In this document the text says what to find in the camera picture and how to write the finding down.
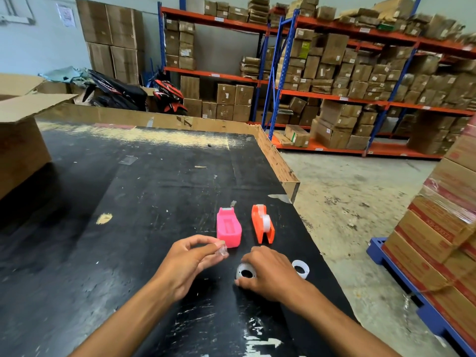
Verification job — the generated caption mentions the person's left hand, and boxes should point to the person's left hand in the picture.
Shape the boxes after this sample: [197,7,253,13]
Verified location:
[152,234,230,303]

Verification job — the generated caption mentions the person's right hand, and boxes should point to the person's right hand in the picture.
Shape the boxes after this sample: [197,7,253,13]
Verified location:
[234,245,317,305]

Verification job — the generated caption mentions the orange tape dispenser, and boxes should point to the orange tape dispenser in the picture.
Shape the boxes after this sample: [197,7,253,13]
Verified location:
[251,204,276,245]

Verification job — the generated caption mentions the pink tape dispenser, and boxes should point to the pink tape dispenser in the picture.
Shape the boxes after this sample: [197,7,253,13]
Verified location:
[216,207,243,249]

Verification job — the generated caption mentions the person's left forearm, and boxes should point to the person's left forearm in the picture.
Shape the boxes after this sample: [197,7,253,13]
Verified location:
[68,277,179,357]

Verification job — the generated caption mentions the person's right forearm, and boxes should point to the person's right forearm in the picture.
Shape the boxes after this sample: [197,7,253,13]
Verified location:
[286,286,402,357]

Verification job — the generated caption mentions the blue plastic pallet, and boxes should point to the blue plastic pallet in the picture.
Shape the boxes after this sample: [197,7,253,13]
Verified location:
[366,237,476,357]

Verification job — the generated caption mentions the cardboard table edge strip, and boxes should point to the cardboard table edge strip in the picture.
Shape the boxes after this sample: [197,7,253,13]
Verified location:
[37,103,301,204]

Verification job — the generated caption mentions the group of shelved cardboard boxes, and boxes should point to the group of shelved cardboard boxes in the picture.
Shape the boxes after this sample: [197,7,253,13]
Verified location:
[264,0,476,156]
[165,0,270,123]

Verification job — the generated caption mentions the stack of red striped cartons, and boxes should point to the stack of red striped cartons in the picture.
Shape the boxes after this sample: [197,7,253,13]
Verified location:
[383,115,476,350]

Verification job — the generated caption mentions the red and black scooter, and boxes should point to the red and black scooter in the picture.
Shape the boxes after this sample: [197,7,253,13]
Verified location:
[152,78,188,117]

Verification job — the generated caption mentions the open brown cardboard box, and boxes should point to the open brown cardboard box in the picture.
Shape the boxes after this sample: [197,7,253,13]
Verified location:
[0,73,79,199]

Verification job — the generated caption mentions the large brown cardboard box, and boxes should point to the large brown cardboard box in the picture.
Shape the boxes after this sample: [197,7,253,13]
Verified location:
[86,42,115,79]
[111,46,144,86]
[106,3,145,51]
[75,0,112,45]

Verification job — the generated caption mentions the low brown cardboard boxes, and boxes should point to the low brown cardboard boxes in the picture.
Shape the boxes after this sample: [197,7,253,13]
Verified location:
[35,80,88,105]

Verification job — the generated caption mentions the green tarp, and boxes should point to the green tarp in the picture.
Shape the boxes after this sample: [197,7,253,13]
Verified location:
[39,65,92,84]

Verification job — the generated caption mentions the narrow orange blue shelf rack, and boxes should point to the narrow orange blue shelf rack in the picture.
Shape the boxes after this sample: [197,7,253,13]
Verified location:
[157,1,270,127]

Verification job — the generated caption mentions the white paper wall notice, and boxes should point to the white paper wall notice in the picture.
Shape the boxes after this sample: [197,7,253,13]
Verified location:
[56,3,76,28]

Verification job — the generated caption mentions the white wall cable conduit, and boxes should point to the white wall cable conduit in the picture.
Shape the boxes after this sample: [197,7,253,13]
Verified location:
[0,0,36,26]

